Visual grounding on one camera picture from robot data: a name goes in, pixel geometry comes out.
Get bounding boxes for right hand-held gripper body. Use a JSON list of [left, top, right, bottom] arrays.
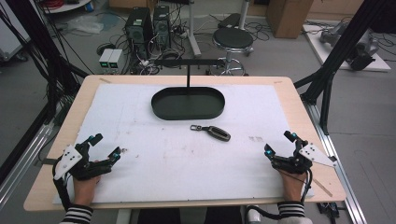
[[270, 139, 338, 175]]

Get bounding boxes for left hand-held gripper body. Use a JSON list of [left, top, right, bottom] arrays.
[[52, 141, 114, 182]]

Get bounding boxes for black car key with keyring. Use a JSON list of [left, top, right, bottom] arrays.
[[190, 124, 233, 143]]

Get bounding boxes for black oval tray key stand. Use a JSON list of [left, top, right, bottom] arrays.
[[150, 58, 227, 121]]

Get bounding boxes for person's right hand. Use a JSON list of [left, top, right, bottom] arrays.
[[277, 168, 308, 203]]

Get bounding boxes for person's left hand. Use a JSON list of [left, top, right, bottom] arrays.
[[72, 158, 105, 208]]

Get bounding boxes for thin wooden stick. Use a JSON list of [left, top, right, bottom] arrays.
[[312, 177, 334, 198]]

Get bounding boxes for white foam mat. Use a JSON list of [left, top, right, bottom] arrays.
[[51, 82, 316, 205]]

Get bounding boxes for white power supply box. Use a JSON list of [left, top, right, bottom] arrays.
[[98, 48, 115, 72], [107, 49, 124, 72]]

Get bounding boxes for white floor board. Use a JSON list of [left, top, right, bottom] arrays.
[[302, 23, 392, 73]]

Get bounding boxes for black and grey robot part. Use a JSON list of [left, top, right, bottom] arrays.
[[346, 30, 381, 72]]

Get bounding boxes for black round stool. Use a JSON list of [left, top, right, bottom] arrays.
[[212, 26, 255, 77]]

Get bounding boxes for clear plastic bag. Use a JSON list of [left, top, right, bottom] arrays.
[[66, 13, 106, 35]]

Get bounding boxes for large black computer tower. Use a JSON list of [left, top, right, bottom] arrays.
[[124, 6, 154, 61]]

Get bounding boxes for brown cardboard box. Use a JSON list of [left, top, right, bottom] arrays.
[[265, 0, 315, 40]]

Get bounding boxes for slim black computer tower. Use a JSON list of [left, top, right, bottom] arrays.
[[151, 5, 172, 51]]

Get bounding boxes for white round table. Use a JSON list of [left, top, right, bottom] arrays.
[[39, 0, 93, 15]]

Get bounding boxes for white desk leg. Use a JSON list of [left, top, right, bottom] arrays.
[[186, 0, 203, 59]]

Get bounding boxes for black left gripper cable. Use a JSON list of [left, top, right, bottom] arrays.
[[51, 156, 75, 212]]

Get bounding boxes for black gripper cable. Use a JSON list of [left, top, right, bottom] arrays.
[[244, 168, 314, 224], [51, 156, 75, 212]]

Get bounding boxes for aluminium rail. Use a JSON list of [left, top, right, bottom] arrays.
[[303, 98, 369, 224], [0, 121, 56, 207]]

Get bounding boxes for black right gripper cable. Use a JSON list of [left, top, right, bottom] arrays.
[[244, 168, 314, 224]]

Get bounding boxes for black metal frame strut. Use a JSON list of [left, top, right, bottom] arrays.
[[293, 0, 396, 136], [0, 0, 91, 124]]

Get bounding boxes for tangle of floor cables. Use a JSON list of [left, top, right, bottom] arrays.
[[96, 18, 219, 77]]

